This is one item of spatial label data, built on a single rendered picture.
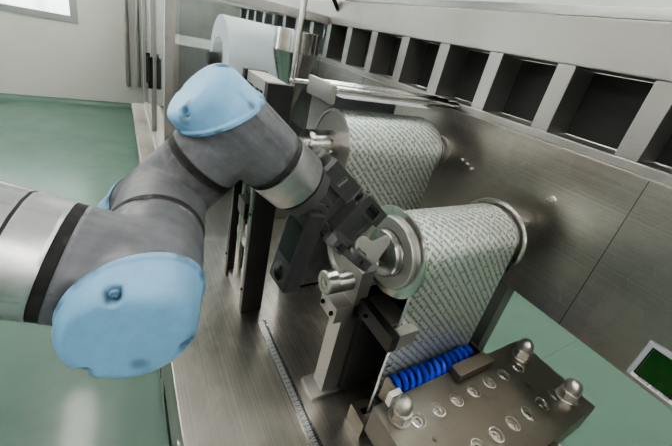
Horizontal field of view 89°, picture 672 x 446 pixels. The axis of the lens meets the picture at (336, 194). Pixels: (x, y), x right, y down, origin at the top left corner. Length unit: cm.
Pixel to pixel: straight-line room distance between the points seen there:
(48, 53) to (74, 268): 573
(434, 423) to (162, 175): 54
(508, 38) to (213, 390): 90
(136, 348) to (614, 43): 75
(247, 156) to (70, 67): 565
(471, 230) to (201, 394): 57
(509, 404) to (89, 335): 66
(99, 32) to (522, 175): 556
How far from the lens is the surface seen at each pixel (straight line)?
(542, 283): 80
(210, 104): 31
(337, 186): 41
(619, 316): 76
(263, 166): 34
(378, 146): 68
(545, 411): 80
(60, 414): 193
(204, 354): 83
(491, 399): 75
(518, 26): 85
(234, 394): 77
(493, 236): 65
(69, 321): 23
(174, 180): 33
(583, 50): 77
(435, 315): 64
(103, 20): 584
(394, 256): 53
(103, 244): 24
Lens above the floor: 154
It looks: 24 degrees down
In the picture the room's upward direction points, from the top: 13 degrees clockwise
